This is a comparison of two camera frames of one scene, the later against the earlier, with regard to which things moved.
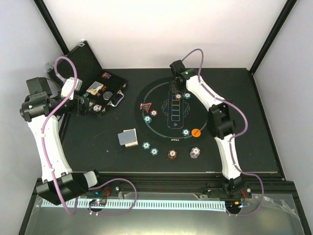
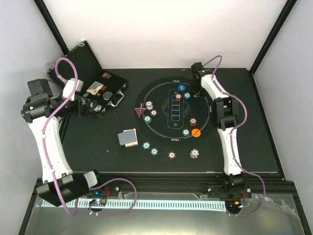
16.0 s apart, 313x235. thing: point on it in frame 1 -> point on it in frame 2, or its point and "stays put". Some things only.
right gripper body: (176, 89) -> (198, 89)
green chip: (186, 132) stays put
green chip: (154, 151) stays put
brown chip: (178, 96) stays put
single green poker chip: (145, 145) stays put
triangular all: (145, 105) -> (139, 111)
